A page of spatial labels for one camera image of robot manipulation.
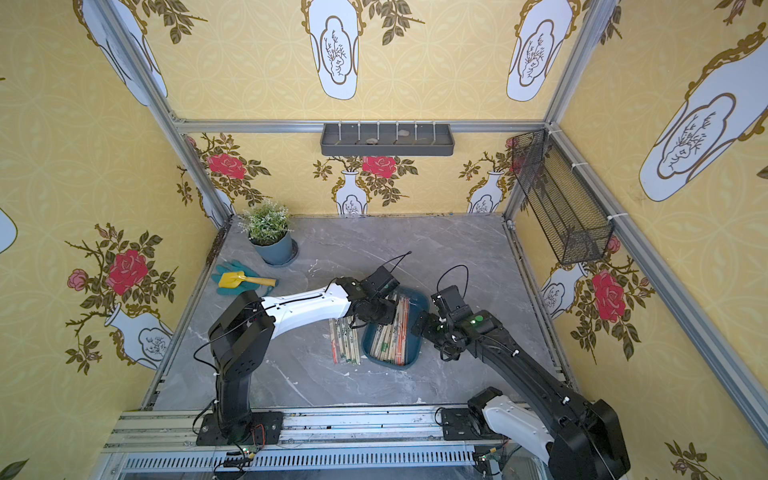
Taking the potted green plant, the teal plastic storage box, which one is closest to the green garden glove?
the potted green plant

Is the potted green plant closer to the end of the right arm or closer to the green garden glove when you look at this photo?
the green garden glove

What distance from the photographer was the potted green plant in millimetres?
967

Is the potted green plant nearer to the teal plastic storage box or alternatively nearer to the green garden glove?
the green garden glove

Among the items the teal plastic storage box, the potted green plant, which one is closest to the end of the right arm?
the teal plastic storage box

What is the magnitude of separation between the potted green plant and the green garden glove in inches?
3.6

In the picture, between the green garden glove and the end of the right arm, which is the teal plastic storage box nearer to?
the end of the right arm

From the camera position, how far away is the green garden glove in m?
1.00

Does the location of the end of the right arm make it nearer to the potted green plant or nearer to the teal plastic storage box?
the teal plastic storage box
